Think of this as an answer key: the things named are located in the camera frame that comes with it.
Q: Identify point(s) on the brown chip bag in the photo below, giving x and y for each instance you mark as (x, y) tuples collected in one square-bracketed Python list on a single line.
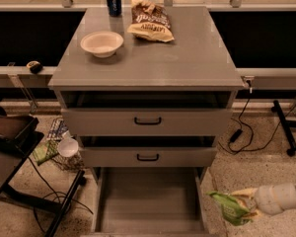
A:
[(150, 21)]

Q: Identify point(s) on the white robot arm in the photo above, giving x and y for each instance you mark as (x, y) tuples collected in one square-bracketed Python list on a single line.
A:
[(251, 204)]

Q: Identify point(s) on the black wheeled stand base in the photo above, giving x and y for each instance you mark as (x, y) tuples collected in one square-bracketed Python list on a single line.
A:
[(287, 125)]

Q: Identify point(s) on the blue soda can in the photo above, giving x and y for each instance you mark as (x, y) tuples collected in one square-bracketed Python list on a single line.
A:
[(113, 0)]

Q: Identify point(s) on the black side table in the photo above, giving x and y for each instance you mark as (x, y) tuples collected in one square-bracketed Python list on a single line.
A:
[(12, 158)]

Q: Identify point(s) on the white paper bowl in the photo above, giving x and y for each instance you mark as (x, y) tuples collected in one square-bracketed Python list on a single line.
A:
[(102, 44)]

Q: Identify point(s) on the black tape measure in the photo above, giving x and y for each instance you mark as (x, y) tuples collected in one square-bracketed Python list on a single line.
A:
[(34, 66)]

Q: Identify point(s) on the brown box on table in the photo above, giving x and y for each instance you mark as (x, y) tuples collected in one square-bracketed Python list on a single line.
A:
[(15, 130)]

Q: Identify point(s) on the white cup in basket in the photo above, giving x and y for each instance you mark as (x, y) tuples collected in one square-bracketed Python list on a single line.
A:
[(67, 147)]

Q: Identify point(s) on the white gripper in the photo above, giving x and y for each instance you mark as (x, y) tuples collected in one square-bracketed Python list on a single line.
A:
[(263, 198)]

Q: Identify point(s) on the wire waste basket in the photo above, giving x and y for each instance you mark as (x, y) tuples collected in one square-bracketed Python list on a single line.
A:
[(47, 151)]

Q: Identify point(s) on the grey drawer cabinet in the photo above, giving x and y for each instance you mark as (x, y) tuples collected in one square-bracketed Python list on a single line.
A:
[(192, 72)]

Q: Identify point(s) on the green rice chip bag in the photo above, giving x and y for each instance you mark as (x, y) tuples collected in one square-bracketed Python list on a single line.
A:
[(231, 210)]

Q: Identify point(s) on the grey open bottom drawer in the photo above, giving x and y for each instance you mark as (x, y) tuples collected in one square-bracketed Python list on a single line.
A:
[(148, 202)]

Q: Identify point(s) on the grey middle drawer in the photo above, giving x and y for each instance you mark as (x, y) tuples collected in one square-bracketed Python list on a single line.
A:
[(148, 156)]

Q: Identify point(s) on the grey top drawer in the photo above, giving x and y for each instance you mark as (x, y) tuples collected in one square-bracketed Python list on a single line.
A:
[(146, 123)]

